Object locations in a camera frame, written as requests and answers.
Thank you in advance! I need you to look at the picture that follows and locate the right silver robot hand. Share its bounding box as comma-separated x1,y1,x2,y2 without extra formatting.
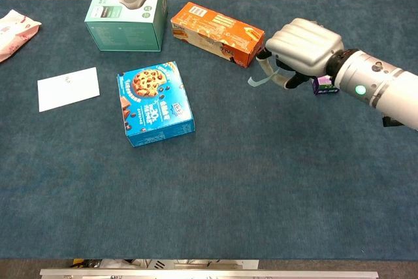
255,17,346,90

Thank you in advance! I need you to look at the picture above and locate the small teal paper strip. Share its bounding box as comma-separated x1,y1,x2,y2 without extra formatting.
247,69,280,88

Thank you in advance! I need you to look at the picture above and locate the white robot base panel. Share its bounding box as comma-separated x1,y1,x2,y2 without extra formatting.
99,259,260,271

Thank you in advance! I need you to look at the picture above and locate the orange snack box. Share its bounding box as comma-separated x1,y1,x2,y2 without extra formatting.
170,1,266,69

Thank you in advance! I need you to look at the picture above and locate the blue chocolate cookie box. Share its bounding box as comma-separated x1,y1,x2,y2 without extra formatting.
116,61,196,148

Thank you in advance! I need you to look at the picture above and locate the teal speaker packaging box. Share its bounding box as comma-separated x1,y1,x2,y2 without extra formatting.
84,0,169,53

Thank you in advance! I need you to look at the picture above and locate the purple milk carton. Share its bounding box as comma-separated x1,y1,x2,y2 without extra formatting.
312,75,340,96

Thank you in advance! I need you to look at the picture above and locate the dark blue felt tablecloth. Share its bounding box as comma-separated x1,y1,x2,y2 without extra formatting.
0,0,418,261

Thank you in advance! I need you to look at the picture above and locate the white paper card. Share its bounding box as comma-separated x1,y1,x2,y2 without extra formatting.
37,67,101,113

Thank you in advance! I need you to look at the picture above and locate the pink white snack bag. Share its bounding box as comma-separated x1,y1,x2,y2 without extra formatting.
0,8,42,63

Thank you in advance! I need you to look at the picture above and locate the aluminium profile rail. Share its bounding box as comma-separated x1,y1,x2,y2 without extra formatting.
39,268,379,279

